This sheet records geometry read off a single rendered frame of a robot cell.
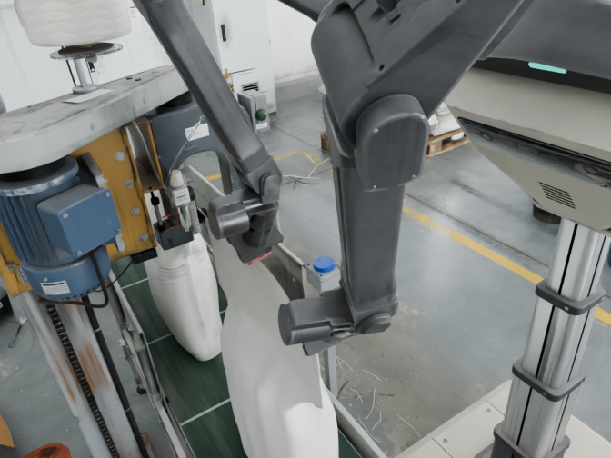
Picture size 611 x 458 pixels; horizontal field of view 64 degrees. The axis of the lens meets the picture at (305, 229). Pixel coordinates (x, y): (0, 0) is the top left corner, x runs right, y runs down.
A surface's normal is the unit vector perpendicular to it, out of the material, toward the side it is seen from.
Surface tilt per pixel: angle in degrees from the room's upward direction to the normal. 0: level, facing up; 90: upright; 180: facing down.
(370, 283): 114
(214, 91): 92
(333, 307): 32
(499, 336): 0
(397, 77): 119
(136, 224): 90
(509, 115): 40
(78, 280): 91
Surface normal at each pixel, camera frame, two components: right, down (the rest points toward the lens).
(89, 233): 0.84, 0.23
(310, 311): 0.20, -0.53
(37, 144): 0.70, 0.33
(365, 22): -0.69, -0.21
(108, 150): 0.53, 0.40
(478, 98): -0.59, -0.45
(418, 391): -0.07, -0.86
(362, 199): 0.18, 0.85
